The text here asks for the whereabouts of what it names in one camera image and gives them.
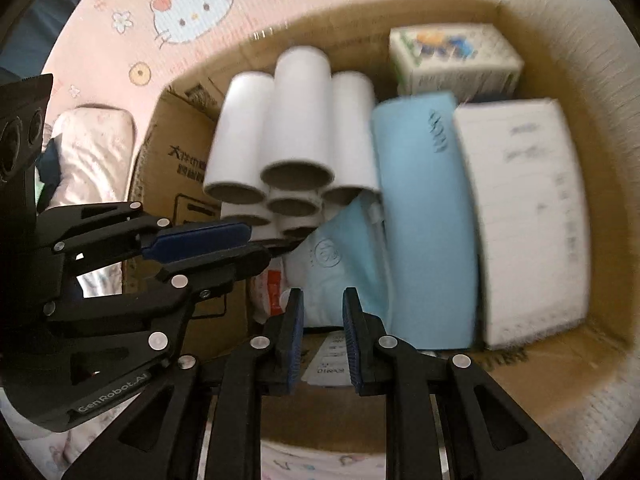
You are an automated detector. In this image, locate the light blue box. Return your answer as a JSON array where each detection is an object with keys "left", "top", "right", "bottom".
[{"left": 371, "top": 91, "right": 481, "bottom": 351}]

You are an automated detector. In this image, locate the white printed box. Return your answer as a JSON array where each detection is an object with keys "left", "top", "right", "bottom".
[{"left": 452, "top": 99, "right": 591, "bottom": 351}]

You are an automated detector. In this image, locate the dark navy cloth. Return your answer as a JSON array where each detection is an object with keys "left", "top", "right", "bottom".
[{"left": 37, "top": 130, "right": 63, "bottom": 186}]

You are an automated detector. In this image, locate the green and white cartoon carton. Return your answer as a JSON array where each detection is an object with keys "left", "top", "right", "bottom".
[{"left": 389, "top": 24, "right": 525, "bottom": 98}]

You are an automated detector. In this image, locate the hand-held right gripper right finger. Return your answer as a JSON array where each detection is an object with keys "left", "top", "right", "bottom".
[{"left": 342, "top": 287, "right": 571, "bottom": 480}]

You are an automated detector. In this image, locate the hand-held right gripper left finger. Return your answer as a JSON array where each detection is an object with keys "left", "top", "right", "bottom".
[{"left": 60, "top": 288, "right": 306, "bottom": 480}]

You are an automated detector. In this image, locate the dark blue curtain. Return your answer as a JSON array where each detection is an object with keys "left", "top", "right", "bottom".
[{"left": 15, "top": 0, "right": 108, "bottom": 66}]

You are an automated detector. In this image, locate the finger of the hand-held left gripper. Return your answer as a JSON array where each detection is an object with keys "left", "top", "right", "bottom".
[
  {"left": 45, "top": 242, "right": 297, "bottom": 387},
  {"left": 37, "top": 201, "right": 252, "bottom": 277}
]

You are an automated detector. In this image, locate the pink cat print blanket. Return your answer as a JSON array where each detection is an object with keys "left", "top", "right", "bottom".
[{"left": 40, "top": 0, "right": 640, "bottom": 461}]

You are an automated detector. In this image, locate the pile of white rolls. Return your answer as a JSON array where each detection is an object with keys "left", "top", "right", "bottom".
[{"left": 202, "top": 46, "right": 383, "bottom": 241}]

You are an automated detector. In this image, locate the light blue wipes pack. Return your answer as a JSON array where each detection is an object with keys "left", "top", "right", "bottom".
[{"left": 285, "top": 195, "right": 396, "bottom": 328}]

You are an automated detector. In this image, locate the brown cardboard box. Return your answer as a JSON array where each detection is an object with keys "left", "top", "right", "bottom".
[{"left": 125, "top": 0, "right": 631, "bottom": 456}]

